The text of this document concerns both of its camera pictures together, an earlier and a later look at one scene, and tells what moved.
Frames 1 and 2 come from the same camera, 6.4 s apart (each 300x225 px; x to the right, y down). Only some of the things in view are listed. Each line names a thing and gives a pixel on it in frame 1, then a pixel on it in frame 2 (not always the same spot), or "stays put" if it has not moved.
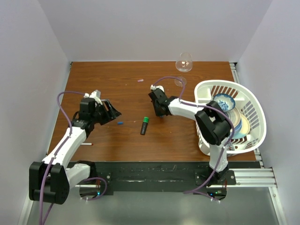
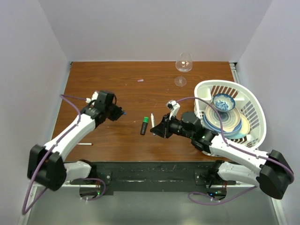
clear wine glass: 184,64 stays put
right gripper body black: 156,110 to 173,126
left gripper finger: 108,102 to 121,110
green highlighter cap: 146,119 stays put
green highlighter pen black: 144,128 stays put
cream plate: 245,125 stays put
